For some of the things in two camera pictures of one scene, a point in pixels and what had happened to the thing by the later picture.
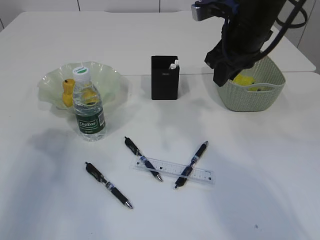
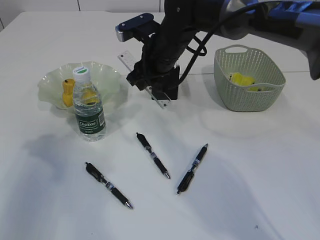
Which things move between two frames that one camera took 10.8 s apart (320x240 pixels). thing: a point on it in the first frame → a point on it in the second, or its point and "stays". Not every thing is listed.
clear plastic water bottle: x=90 y=119 stays
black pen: x=132 y=145 → x=148 y=148
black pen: x=184 y=175 → x=182 y=186
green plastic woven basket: x=263 y=95 stays
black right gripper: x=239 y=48 → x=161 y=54
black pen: x=109 y=184 stays
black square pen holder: x=165 y=81 stays
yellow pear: x=68 y=85 stays
